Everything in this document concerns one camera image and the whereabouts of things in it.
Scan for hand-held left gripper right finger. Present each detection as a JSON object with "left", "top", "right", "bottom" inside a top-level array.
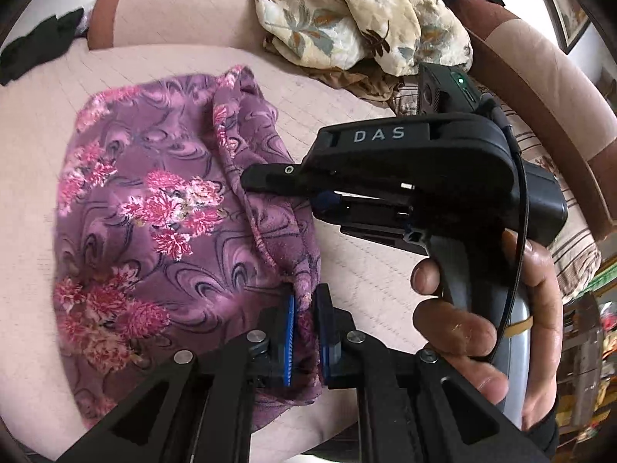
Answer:
[{"left": 315, "top": 284, "right": 550, "bottom": 463}]

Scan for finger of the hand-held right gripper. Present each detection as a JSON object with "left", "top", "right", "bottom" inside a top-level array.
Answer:
[
  {"left": 311, "top": 190, "right": 415, "bottom": 219},
  {"left": 240, "top": 163, "right": 319, "bottom": 194}
]

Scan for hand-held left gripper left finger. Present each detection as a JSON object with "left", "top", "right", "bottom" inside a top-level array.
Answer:
[{"left": 58, "top": 294, "right": 297, "bottom": 463}]

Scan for purple floral long-sleeve shirt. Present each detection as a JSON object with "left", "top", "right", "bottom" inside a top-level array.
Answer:
[{"left": 52, "top": 64, "right": 324, "bottom": 432}]

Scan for black clothes pile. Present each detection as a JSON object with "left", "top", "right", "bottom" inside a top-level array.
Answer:
[{"left": 0, "top": 7, "right": 90, "bottom": 86}]

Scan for person's right hand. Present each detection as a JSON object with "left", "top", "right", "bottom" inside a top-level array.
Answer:
[{"left": 412, "top": 229, "right": 562, "bottom": 432}]

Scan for brown and pink headboard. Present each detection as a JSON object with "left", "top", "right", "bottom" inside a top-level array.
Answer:
[{"left": 448, "top": 0, "right": 617, "bottom": 242}]

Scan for cream floral blanket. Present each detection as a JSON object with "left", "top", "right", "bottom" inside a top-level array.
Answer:
[{"left": 254, "top": 0, "right": 473, "bottom": 102}]

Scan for pink cylindrical bolster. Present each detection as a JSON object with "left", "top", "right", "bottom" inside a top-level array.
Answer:
[{"left": 87, "top": 0, "right": 290, "bottom": 51}]

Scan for cluttered wooden shelf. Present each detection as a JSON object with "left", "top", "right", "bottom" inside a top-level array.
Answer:
[{"left": 559, "top": 260, "right": 617, "bottom": 444}]

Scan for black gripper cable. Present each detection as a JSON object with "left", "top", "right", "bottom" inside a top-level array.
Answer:
[{"left": 475, "top": 96, "right": 531, "bottom": 362}]

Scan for wooden picture frame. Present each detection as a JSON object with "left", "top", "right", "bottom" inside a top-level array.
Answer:
[{"left": 528, "top": 0, "right": 593, "bottom": 55}]

